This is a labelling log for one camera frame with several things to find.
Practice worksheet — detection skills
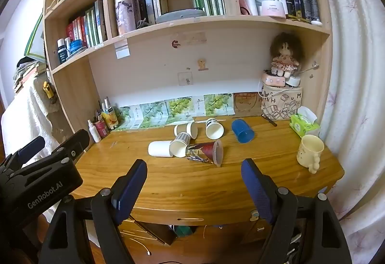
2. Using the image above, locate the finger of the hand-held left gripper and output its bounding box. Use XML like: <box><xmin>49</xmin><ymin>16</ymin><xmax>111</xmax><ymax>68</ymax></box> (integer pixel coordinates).
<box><xmin>45</xmin><ymin>129</ymin><xmax>91</xmax><ymax>164</ymax></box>
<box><xmin>0</xmin><ymin>136</ymin><xmax>45</xmax><ymax>174</ymax></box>

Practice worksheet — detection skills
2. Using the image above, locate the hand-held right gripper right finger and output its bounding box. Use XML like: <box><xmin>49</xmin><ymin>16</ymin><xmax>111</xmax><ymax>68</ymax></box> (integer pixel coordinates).
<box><xmin>241</xmin><ymin>158</ymin><xmax>352</xmax><ymax>264</ymax></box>

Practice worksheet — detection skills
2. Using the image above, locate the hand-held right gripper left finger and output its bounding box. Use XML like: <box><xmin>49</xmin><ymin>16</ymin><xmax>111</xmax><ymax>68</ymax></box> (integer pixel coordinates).
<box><xmin>39</xmin><ymin>159</ymin><xmax>148</xmax><ymax>264</ymax></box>

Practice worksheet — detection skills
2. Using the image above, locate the red patterned paper cup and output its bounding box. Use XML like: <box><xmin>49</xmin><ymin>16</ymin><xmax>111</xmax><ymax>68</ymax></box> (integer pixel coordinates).
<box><xmin>185</xmin><ymin>140</ymin><xmax>224</xmax><ymax>168</ymax></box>

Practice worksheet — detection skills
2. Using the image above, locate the plain white paper cup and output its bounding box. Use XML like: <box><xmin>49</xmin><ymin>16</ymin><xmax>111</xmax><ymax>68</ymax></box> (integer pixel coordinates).
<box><xmin>148</xmin><ymin>140</ymin><xmax>174</xmax><ymax>158</ymax></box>

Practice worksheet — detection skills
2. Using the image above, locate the blue plastic cup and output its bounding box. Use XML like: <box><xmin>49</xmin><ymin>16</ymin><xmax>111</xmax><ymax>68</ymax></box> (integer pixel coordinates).
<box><xmin>231</xmin><ymin>119</ymin><xmax>256</xmax><ymax>144</ymax></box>

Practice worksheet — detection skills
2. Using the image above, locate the grey striped paper cup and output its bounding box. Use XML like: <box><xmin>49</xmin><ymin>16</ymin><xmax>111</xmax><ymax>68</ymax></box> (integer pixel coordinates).
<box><xmin>169</xmin><ymin>132</ymin><xmax>192</xmax><ymax>158</ymax></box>

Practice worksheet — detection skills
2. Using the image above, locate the black patterned white paper cup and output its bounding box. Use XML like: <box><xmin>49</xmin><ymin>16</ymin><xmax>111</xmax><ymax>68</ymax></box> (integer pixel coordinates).
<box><xmin>205</xmin><ymin>118</ymin><xmax>225</xmax><ymax>140</ymax></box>

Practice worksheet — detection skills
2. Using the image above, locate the small white paper cup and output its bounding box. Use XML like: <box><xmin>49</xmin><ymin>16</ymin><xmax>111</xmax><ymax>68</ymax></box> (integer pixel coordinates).
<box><xmin>173</xmin><ymin>122</ymin><xmax>198</xmax><ymax>139</ymax></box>

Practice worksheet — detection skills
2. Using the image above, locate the white spray bottle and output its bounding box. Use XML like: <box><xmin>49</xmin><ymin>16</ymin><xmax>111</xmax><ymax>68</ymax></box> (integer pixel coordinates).
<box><xmin>87</xmin><ymin>120</ymin><xmax>102</xmax><ymax>143</ymax></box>

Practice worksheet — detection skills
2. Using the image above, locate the white knitted cloth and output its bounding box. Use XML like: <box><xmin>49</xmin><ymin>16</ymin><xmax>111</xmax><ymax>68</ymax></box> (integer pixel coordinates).
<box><xmin>1</xmin><ymin>76</ymin><xmax>62</xmax><ymax>165</ymax></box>

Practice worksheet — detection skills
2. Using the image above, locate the yellow printed bottle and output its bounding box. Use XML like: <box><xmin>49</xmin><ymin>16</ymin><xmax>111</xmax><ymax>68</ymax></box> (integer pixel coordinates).
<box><xmin>102</xmin><ymin>98</ymin><xmax>118</xmax><ymax>130</ymax></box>

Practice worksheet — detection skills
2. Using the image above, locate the grape print paper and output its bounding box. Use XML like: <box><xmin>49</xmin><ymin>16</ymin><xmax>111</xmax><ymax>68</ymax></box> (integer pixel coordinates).
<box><xmin>166</xmin><ymin>96</ymin><xmax>193</xmax><ymax>125</ymax></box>
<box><xmin>204</xmin><ymin>93</ymin><xmax>235</xmax><ymax>117</ymax></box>
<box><xmin>141</xmin><ymin>100</ymin><xmax>168</xmax><ymax>127</ymax></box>
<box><xmin>119</xmin><ymin>105</ymin><xmax>144</xmax><ymax>130</ymax></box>

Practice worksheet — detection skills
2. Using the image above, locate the wooden desk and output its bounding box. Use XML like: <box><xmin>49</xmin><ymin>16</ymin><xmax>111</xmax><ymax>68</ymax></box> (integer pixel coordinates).
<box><xmin>73</xmin><ymin>115</ymin><xmax>345</xmax><ymax>248</ymax></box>

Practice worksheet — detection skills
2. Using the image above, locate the cream ceramic mug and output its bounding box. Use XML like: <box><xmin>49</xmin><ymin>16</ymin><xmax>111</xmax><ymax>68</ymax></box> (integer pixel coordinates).
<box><xmin>296</xmin><ymin>134</ymin><xmax>325</xmax><ymax>174</ymax></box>

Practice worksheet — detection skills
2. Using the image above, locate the teal object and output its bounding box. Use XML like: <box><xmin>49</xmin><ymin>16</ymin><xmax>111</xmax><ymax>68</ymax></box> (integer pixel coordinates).
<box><xmin>174</xmin><ymin>225</ymin><xmax>193</xmax><ymax>238</ymax></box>

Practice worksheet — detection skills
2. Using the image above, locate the black pen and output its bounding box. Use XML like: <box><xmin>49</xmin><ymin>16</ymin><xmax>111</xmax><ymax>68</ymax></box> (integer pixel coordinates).
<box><xmin>261</xmin><ymin>114</ymin><xmax>278</xmax><ymax>127</ymax></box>

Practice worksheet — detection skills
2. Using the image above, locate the stack of books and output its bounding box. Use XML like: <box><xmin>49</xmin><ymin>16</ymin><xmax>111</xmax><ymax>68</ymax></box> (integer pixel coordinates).
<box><xmin>13</xmin><ymin>59</ymin><xmax>46</xmax><ymax>94</ymax></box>

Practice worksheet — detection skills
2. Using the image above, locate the green tissue pack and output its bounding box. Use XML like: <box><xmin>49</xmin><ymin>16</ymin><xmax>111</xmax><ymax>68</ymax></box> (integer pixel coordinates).
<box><xmin>289</xmin><ymin>106</ymin><xmax>321</xmax><ymax>137</ymax></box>

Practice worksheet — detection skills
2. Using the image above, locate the brown cardboard panel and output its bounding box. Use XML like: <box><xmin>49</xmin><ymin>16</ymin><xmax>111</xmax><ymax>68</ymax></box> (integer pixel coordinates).
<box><xmin>233</xmin><ymin>92</ymin><xmax>263</xmax><ymax>117</ymax></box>

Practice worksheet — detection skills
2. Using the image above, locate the black bottle white cap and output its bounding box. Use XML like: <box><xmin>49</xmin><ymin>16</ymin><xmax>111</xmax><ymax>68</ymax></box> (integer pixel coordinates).
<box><xmin>57</xmin><ymin>39</ymin><xmax>68</xmax><ymax>65</ymax></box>

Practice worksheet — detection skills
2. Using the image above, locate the blue jar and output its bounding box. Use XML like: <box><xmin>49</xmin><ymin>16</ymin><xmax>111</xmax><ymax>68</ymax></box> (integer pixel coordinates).
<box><xmin>69</xmin><ymin>39</ymin><xmax>84</xmax><ymax>54</ymax></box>

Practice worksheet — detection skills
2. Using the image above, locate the pink spotted case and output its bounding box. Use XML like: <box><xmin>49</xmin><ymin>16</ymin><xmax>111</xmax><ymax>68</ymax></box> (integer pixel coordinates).
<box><xmin>261</xmin><ymin>72</ymin><xmax>287</xmax><ymax>88</ymax></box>

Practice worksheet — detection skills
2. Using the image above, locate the green framed picture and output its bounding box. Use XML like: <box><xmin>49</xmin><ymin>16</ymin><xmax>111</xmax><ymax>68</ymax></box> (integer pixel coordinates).
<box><xmin>23</xmin><ymin>11</ymin><xmax>46</xmax><ymax>62</ymax></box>

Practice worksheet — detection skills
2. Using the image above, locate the white round device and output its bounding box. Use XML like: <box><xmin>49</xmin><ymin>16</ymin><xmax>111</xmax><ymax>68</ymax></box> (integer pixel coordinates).
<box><xmin>285</xmin><ymin>76</ymin><xmax>302</xmax><ymax>88</ymax></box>

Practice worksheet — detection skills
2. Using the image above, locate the row of red green books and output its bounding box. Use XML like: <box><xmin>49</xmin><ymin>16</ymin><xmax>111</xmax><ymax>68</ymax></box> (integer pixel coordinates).
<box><xmin>65</xmin><ymin>0</ymin><xmax>108</xmax><ymax>48</ymax></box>

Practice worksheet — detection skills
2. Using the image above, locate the brown haired rag doll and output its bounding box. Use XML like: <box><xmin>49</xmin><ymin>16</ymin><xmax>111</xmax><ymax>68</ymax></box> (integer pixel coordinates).
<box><xmin>269</xmin><ymin>32</ymin><xmax>304</xmax><ymax>78</ymax></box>

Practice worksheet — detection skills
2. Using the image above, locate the white floral cylinder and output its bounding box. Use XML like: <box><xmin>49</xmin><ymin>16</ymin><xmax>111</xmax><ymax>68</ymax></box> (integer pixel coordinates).
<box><xmin>114</xmin><ymin>0</ymin><xmax>136</xmax><ymax>36</ymax></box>

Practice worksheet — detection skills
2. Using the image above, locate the white floral curtain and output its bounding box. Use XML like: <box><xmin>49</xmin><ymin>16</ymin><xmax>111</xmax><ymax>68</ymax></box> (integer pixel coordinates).
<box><xmin>311</xmin><ymin>0</ymin><xmax>385</xmax><ymax>252</ymax></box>

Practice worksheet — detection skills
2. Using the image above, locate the row of dark books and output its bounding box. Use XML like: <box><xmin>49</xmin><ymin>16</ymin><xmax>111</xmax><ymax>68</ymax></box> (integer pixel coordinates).
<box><xmin>129</xmin><ymin>0</ymin><xmax>169</xmax><ymax>26</ymax></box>

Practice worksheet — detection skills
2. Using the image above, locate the wooden bookshelf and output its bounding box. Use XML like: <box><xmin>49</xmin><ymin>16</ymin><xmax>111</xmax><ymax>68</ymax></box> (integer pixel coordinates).
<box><xmin>44</xmin><ymin>0</ymin><xmax>334</xmax><ymax>135</ymax></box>

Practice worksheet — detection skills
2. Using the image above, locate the grey oval case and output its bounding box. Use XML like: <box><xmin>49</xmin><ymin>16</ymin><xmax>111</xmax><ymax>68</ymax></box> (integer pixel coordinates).
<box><xmin>155</xmin><ymin>8</ymin><xmax>208</xmax><ymax>24</ymax></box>

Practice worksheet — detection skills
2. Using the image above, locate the pink cream jar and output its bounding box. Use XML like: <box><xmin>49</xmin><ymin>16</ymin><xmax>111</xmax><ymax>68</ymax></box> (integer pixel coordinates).
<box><xmin>260</xmin><ymin>0</ymin><xmax>287</xmax><ymax>19</ymax></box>

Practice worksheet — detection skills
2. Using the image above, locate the row of black bottles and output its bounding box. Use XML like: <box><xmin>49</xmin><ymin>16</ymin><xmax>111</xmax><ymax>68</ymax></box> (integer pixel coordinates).
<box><xmin>283</xmin><ymin>0</ymin><xmax>322</xmax><ymax>21</ymax></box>

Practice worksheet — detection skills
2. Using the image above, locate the white cable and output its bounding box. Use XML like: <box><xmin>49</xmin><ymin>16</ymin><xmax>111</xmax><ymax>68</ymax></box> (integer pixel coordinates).
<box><xmin>258</xmin><ymin>76</ymin><xmax>294</xmax><ymax>99</ymax></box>

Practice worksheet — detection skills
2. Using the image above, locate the clear wall hook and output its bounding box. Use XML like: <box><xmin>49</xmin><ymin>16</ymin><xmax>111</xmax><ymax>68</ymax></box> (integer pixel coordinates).
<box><xmin>177</xmin><ymin>72</ymin><xmax>193</xmax><ymax>86</ymax></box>

